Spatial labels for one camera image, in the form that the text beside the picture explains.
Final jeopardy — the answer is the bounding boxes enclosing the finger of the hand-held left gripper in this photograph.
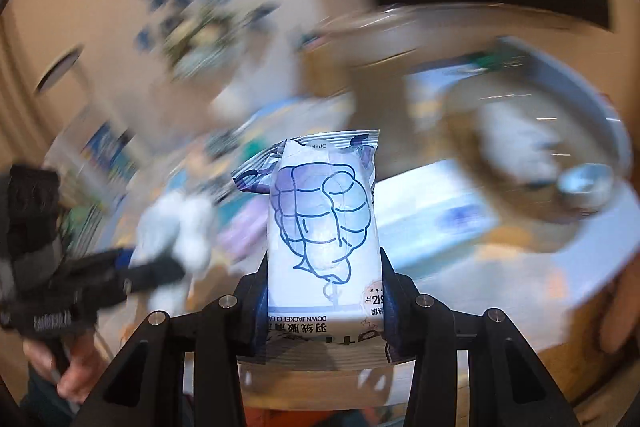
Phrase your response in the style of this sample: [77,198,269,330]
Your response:
[67,248,137,282]
[119,256,187,297]

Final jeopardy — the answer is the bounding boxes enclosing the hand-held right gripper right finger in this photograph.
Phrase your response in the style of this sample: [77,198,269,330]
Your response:
[380,247,581,427]

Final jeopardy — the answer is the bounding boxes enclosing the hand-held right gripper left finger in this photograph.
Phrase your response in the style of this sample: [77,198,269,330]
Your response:
[75,252,271,427]

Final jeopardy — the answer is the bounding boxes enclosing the white plush toy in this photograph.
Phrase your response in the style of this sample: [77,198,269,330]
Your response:
[132,192,221,314]

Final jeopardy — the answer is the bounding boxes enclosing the white wet wipes packet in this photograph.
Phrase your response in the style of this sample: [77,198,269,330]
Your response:
[231,129,388,365]

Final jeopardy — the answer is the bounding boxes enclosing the clear round plastic basin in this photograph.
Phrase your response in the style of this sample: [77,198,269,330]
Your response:
[310,4,633,253]

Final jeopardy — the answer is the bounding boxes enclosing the person's left hand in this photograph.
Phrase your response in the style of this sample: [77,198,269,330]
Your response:
[22,322,113,404]

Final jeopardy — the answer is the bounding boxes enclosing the purple packet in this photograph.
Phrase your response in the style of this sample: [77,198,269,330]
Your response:
[218,199,273,260]

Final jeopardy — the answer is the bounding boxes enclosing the light blue white packet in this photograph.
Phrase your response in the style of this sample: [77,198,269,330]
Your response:
[377,161,501,269]

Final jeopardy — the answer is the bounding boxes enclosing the patterned tablecloth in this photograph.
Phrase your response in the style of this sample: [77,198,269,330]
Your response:
[165,177,632,410]

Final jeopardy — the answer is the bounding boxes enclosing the blue tape roll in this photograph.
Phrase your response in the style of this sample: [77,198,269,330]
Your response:
[556,163,616,210]

